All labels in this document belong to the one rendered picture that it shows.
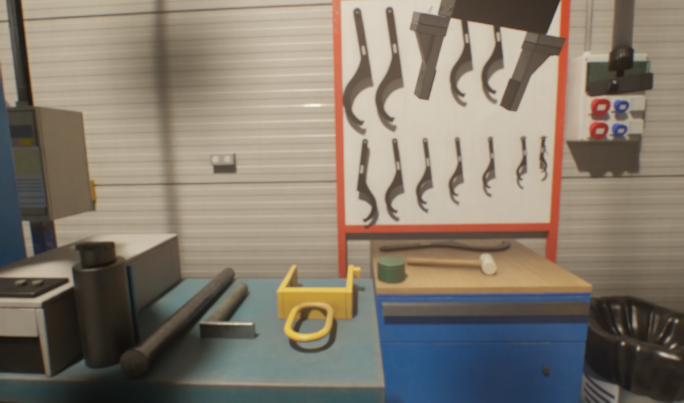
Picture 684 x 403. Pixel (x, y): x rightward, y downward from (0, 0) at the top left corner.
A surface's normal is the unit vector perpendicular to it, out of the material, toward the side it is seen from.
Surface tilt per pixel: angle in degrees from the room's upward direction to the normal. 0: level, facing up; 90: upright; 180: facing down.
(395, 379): 90
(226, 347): 0
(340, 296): 90
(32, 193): 90
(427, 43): 114
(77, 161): 90
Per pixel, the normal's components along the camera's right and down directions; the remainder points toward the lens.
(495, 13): 0.10, 0.51
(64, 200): 1.00, -0.01
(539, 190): -0.04, 0.13
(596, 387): -0.99, 0.09
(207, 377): -0.02, -0.99
